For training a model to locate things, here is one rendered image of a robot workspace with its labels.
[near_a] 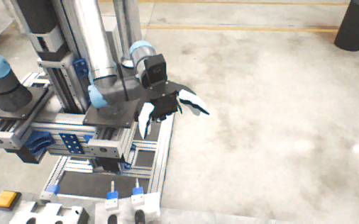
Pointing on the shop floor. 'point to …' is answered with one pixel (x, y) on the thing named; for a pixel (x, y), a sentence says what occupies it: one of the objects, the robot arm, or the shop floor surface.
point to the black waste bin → (357, 25)
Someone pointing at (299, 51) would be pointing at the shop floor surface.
